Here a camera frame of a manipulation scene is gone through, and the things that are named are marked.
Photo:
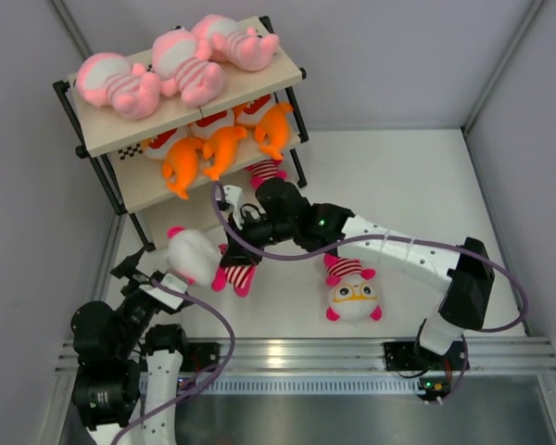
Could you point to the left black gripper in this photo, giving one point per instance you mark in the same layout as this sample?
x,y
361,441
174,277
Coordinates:
x,y
129,270

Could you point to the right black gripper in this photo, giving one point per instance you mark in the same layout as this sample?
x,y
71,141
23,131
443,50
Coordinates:
x,y
233,258

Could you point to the white panda plush with glasses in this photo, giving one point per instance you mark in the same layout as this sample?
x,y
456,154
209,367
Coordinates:
x,y
265,170

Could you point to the orange shark plush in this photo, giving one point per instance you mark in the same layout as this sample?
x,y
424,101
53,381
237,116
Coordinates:
x,y
267,118
221,136
177,150

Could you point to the white panda plush front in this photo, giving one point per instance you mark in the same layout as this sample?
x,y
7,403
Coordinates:
x,y
352,293

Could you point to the white panda plush face down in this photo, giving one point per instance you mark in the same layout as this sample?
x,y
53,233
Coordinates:
x,y
195,257

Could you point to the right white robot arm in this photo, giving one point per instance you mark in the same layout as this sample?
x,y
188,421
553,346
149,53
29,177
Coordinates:
x,y
462,274

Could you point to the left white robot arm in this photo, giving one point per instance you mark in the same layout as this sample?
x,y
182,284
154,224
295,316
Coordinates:
x,y
127,365

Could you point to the beige three-tier shelf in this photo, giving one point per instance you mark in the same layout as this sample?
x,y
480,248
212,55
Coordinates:
x,y
133,182

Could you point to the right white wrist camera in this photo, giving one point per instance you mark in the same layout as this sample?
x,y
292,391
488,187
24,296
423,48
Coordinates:
x,y
227,198

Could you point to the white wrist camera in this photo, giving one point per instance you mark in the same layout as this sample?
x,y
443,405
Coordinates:
x,y
227,198
168,290

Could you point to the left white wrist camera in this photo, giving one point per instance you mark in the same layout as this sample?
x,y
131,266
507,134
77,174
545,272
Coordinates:
x,y
168,290

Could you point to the white slotted cable duct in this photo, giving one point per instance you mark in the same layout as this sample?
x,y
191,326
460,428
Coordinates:
x,y
320,385

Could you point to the aluminium mounting rail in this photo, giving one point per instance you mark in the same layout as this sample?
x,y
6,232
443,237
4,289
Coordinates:
x,y
365,356

